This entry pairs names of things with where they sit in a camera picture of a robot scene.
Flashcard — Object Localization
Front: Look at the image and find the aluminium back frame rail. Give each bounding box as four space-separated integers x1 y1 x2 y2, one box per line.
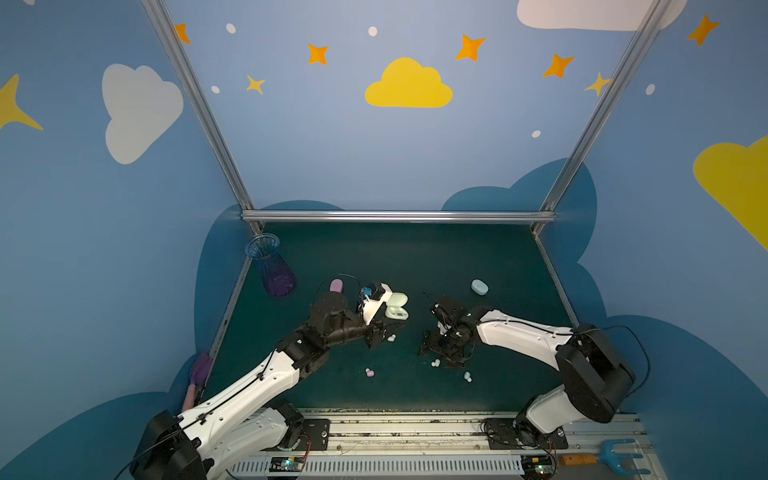
241 210 556 224

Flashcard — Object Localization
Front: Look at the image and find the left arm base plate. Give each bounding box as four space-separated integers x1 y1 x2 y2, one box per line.
276 418 331 452

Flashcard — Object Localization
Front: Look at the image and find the right green circuit board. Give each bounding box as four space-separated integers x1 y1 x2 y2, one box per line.
521 456 557 480

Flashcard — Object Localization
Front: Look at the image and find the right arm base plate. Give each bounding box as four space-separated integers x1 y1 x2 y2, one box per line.
480 418 569 451

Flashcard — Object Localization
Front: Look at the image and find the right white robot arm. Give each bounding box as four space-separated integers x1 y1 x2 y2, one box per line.
419 296 636 447

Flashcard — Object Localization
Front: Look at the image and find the blue toy garden fork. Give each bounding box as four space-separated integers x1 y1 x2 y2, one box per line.
559 439 652 476

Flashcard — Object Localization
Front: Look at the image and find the aluminium right frame post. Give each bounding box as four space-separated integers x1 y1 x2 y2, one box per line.
540 0 673 222

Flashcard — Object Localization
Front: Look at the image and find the light blue earbud case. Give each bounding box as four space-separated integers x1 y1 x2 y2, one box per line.
470 279 489 296

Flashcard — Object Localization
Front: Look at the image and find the left green circuit board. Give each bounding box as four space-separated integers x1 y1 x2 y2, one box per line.
269 457 305 473

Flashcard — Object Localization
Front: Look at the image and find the mint green earbud case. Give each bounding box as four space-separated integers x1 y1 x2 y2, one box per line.
385 292 409 321

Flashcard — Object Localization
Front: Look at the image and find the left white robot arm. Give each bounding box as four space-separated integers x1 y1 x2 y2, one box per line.
125 284 407 479

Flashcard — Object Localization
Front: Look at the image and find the front aluminium rail bed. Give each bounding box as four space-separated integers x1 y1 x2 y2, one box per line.
224 409 666 479

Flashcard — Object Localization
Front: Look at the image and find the green circuit board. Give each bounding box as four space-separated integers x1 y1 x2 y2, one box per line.
521 456 557 480
269 457 305 473

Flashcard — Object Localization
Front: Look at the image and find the aluminium frame post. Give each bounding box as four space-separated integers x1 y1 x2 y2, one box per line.
540 0 673 222
141 0 254 213

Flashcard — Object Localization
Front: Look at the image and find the aluminium left frame post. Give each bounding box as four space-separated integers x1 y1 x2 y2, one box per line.
141 0 254 213

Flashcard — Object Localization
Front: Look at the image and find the purple ribbed glass vase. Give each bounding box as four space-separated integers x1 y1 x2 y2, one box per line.
245 233 296 297

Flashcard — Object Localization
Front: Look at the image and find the pink earbud charging case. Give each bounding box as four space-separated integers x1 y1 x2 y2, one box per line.
329 278 344 293

